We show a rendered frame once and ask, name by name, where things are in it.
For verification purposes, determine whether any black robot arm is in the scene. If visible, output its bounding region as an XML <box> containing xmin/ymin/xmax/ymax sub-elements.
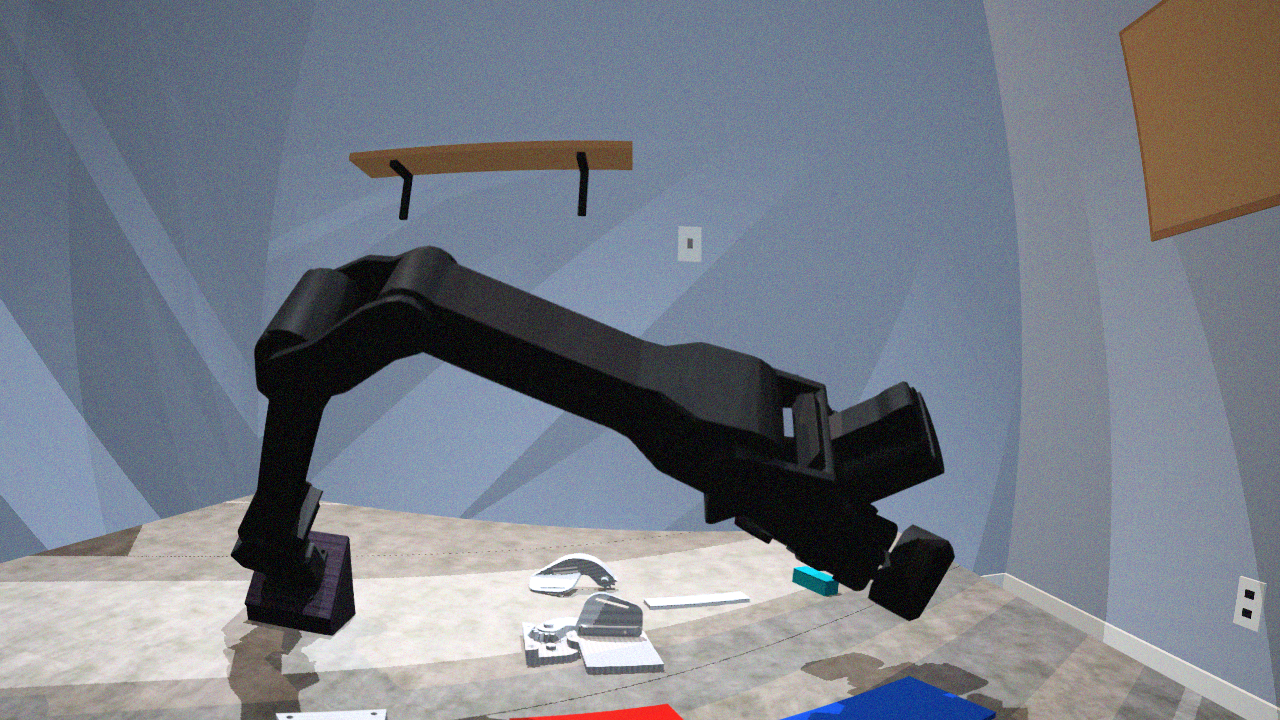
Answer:
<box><xmin>230</xmin><ymin>246</ymin><xmax>945</xmax><ymax>601</ymax></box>

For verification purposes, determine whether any blue flat rectangular plate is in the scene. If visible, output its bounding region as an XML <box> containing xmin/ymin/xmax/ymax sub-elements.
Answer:
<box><xmin>781</xmin><ymin>676</ymin><xmax>996</xmax><ymax>720</ymax></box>

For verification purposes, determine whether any cyan rectangular bar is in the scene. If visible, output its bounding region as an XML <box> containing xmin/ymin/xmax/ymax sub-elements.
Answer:
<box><xmin>792</xmin><ymin>566</ymin><xmax>838</xmax><ymax>597</ymax></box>

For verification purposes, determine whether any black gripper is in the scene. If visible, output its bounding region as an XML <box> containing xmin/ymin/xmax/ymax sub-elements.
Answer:
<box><xmin>735</xmin><ymin>496</ymin><xmax>955</xmax><ymax>621</ymax></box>

